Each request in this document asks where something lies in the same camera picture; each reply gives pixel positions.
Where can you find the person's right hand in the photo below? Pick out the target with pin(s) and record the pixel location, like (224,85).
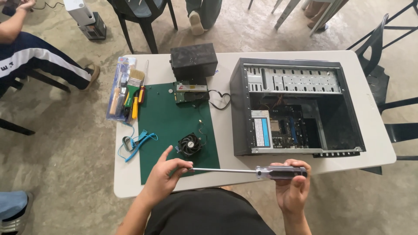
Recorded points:
(292,195)

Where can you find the person's left hand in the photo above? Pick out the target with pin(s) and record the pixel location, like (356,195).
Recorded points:
(161,181)

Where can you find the black cooler fan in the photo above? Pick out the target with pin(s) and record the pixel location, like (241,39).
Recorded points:
(189,144)

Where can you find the person's black clothing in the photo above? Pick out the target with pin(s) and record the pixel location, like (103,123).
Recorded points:
(209,213)

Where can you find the green work mat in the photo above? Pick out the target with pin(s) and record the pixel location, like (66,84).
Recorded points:
(169,120)

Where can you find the computer motherboard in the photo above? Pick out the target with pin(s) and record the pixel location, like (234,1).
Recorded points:
(289,130)

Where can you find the power supply with label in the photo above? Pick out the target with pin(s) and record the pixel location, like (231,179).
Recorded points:
(261,130)

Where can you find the green circuit card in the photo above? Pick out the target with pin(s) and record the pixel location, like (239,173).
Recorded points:
(184,97)

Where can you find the black computer case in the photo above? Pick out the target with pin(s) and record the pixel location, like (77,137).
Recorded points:
(339,120)

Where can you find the memory stick with white label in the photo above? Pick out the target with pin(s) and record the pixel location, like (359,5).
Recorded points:
(192,87)

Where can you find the dusty black box unit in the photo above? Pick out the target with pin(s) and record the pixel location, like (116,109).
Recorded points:
(193,60)

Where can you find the black plastic chair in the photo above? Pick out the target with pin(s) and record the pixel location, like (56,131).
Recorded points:
(143,22)
(375,85)

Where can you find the black box device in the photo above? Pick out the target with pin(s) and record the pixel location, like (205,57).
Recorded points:
(94,29)

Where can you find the grey folding table legs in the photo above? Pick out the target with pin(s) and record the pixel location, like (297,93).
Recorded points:
(290,13)

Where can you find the white device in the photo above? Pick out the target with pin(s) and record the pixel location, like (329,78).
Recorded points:
(78,11)

